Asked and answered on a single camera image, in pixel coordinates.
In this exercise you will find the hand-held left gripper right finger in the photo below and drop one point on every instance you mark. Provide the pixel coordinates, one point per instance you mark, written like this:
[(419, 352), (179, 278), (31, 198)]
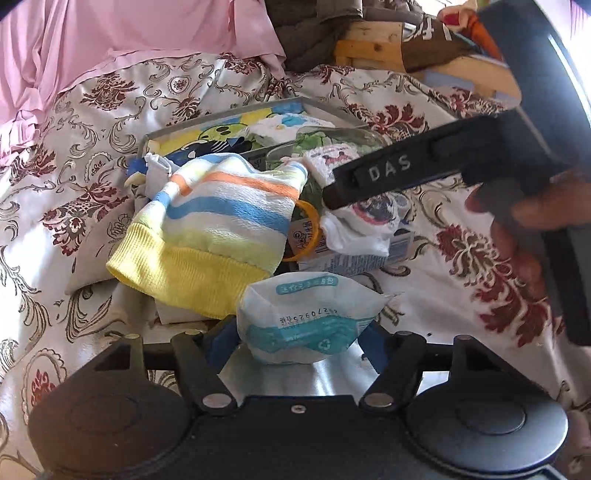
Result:
[(374, 350)]

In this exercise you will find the wooden crate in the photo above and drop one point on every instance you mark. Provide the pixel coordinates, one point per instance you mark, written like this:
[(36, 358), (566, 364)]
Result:
[(369, 41)]

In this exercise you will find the pink bed sheet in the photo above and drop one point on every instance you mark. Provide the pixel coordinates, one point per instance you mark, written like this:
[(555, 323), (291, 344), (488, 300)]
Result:
[(92, 46)]

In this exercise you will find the floral satin bedspread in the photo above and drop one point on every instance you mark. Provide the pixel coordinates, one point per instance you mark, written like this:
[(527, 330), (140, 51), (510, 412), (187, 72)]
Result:
[(461, 258)]

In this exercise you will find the yellow and blue cartoon cloth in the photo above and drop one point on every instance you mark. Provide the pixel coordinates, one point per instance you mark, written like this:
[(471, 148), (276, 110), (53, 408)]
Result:
[(217, 134)]

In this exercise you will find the white printed sock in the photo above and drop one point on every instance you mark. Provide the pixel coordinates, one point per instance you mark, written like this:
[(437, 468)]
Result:
[(364, 226)]

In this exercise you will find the person's right hand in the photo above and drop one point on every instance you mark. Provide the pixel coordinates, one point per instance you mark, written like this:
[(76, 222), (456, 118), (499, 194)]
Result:
[(545, 207)]

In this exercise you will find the orange plush toy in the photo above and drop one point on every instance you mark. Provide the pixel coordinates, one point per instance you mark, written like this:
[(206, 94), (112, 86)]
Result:
[(466, 18)]

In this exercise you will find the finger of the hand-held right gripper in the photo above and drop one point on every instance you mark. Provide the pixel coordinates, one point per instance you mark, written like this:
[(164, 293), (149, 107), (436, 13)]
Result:
[(392, 166)]

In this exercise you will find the white and teal tissue packet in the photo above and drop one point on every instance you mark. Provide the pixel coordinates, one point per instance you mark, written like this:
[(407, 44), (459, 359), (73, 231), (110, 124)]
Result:
[(304, 314)]

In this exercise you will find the grey storage tray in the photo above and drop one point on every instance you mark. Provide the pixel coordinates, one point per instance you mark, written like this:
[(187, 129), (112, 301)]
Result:
[(152, 138)]

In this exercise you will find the brown quilted down jacket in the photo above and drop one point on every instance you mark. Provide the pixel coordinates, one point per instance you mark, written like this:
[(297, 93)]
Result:
[(314, 32)]

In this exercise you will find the bag of green pieces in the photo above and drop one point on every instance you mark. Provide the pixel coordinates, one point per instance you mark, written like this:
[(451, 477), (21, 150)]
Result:
[(323, 136)]

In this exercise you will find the brown printed cloth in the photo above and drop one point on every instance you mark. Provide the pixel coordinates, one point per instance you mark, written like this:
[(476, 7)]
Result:
[(434, 46)]

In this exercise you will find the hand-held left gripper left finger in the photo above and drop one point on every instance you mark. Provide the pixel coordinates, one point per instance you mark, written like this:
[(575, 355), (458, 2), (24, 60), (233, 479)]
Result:
[(220, 344)]

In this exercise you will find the small milk carton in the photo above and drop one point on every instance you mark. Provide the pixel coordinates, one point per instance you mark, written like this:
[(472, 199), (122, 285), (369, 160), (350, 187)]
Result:
[(351, 264)]

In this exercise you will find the striped knit baby hat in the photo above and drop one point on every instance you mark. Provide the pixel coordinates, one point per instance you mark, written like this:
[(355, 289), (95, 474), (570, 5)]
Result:
[(207, 226)]

